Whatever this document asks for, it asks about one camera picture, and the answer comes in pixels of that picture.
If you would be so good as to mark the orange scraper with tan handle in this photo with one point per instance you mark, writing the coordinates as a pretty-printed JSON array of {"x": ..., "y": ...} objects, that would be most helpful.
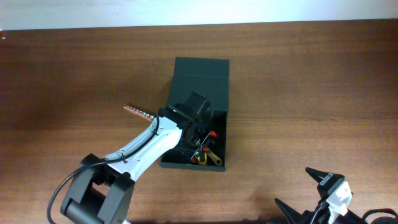
[{"x": 216, "y": 160}]

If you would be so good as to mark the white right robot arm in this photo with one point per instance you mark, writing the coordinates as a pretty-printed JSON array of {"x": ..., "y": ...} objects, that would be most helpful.
[{"x": 379, "y": 215}]

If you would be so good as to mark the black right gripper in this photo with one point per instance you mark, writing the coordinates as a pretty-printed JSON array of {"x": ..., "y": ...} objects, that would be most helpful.
[{"x": 293, "y": 216}]

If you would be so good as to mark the yellow black ratchet screwdriver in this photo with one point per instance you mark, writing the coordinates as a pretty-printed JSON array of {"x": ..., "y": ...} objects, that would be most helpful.
[{"x": 202, "y": 160}]

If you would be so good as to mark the black open box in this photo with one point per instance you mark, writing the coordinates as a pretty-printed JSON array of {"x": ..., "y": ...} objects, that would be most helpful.
[{"x": 209, "y": 77}]

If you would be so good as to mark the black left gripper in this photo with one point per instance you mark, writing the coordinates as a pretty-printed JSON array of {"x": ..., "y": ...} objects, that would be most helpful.
[{"x": 201, "y": 127}]

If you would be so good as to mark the small red cutting pliers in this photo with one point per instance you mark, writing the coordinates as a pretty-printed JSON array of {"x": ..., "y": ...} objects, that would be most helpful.
[{"x": 203, "y": 146}]

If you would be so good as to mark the orange socket bit rail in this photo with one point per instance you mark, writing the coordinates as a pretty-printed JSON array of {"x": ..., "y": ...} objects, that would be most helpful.
[{"x": 138, "y": 112}]

